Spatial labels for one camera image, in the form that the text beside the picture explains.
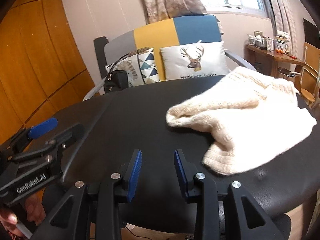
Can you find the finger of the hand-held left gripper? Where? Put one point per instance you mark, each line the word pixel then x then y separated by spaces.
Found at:
pixel 67 136
pixel 42 127

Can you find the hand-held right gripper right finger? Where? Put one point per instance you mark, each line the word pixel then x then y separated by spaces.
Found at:
pixel 178 170

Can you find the black handbag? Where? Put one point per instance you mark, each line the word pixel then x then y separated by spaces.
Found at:
pixel 116 82

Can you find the grey yellow blue armchair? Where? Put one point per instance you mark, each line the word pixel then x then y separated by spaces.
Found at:
pixel 192 30

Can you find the deer print pillow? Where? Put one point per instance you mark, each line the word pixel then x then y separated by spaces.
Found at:
pixel 172 65

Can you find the person's left hand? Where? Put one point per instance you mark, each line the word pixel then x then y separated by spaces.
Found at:
pixel 35 210

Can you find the wooden wardrobe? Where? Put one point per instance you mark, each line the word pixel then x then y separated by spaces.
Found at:
pixel 37 55

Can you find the cream knitted sweater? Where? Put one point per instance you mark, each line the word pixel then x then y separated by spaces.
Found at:
pixel 237 115

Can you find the beige patterned curtain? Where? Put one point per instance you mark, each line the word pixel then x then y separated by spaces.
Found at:
pixel 162 0
pixel 277 5

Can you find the picture frame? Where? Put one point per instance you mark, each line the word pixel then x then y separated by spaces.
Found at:
pixel 258 34

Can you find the wooden side table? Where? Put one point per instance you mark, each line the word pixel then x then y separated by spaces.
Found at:
pixel 272 60

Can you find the black screen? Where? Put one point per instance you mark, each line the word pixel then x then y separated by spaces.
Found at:
pixel 311 35

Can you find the black upright post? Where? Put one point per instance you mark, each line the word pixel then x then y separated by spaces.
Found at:
pixel 98 55

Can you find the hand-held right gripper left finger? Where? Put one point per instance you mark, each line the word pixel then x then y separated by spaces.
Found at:
pixel 135 175

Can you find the stack of boxes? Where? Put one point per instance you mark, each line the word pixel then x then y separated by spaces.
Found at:
pixel 281 40

